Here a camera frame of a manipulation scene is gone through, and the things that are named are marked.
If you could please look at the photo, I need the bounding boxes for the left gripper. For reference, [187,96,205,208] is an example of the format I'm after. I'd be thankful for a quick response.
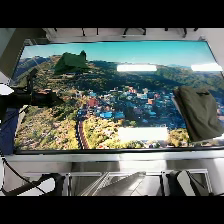
[37,91,65,108]

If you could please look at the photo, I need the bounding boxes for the dark green garment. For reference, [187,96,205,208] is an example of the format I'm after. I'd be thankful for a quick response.
[53,50,92,76]

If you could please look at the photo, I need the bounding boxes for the dark blue garment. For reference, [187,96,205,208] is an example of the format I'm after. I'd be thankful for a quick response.
[0,107,22,156]

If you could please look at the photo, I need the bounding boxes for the olive garment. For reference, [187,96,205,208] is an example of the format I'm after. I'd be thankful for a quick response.
[172,85,224,143]

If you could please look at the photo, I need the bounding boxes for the black cable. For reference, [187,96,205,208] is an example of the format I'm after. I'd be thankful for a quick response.
[0,156,48,196]

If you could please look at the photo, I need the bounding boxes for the silver frame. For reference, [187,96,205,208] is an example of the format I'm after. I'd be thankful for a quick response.
[0,149,224,197]

